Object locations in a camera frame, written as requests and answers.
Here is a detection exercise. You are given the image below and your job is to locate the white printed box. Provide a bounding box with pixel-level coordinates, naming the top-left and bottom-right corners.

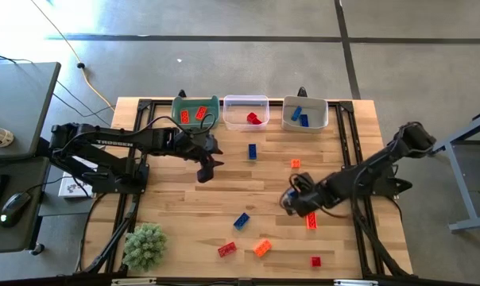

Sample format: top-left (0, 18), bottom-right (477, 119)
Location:
top-left (57, 170), bottom-right (95, 199)

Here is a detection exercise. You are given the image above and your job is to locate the white plastic bin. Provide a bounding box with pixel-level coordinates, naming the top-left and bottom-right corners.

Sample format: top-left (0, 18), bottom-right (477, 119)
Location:
top-left (281, 95), bottom-right (329, 133)

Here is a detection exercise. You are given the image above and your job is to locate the black aluminium table frame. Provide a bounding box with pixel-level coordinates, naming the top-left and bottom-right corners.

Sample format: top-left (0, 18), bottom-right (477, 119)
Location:
top-left (75, 98), bottom-right (414, 280)

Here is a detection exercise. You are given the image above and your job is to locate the clear plastic bin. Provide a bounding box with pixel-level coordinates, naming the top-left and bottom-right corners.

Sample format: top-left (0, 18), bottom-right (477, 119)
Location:
top-left (223, 95), bottom-right (271, 132)

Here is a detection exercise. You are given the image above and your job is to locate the green artificial plant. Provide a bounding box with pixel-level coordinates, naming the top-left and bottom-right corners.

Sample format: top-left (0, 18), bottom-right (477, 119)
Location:
top-left (122, 222), bottom-right (168, 272)

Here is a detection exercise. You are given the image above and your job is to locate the yellow cable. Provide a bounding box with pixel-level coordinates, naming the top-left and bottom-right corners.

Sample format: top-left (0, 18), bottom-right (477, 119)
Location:
top-left (29, 0), bottom-right (117, 112)

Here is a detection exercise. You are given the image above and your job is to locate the black hanging cable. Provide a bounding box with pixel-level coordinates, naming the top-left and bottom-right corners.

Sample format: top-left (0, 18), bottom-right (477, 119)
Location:
top-left (77, 192), bottom-right (106, 273)

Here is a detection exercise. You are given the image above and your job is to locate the green plastic bin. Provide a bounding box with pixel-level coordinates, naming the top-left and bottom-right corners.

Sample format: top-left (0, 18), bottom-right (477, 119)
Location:
top-left (171, 95), bottom-right (221, 131)

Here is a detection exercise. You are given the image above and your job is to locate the thin black floor cable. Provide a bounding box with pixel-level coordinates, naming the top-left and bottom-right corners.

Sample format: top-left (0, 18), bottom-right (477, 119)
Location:
top-left (0, 51), bottom-right (116, 119)
top-left (52, 92), bottom-right (113, 128)

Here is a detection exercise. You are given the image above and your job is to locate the grey-blue metal table frame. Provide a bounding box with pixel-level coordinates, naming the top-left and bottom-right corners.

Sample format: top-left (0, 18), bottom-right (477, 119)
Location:
top-left (423, 110), bottom-right (480, 234)

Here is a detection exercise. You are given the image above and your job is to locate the left arm's gripper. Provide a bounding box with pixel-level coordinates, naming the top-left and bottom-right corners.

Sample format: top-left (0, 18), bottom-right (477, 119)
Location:
top-left (172, 133), bottom-right (226, 185)

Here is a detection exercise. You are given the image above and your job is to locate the dark grey desk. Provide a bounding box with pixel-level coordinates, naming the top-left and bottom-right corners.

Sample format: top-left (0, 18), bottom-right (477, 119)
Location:
top-left (0, 156), bottom-right (51, 255)

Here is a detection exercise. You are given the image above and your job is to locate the black computer mouse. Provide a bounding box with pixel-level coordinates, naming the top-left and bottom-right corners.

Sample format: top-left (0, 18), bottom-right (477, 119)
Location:
top-left (0, 191), bottom-right (33, 229)

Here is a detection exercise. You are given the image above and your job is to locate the right arm's gripper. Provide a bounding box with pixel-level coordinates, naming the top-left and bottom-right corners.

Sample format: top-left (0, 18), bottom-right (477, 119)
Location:
top-left (280, 180), bottom-right (328, 218)

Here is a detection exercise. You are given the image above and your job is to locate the silver metal bracket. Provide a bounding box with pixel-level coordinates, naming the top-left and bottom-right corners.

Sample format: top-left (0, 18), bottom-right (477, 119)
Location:
top-left (110, 277), bottom-right (157, 286)
top-left (333, 279), bottom-right (379, 286)

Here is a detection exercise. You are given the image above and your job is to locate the light grey desk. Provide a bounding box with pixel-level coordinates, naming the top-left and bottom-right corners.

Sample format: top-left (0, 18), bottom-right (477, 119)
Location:
top-left (0, 61), bottom-right (62, 160)

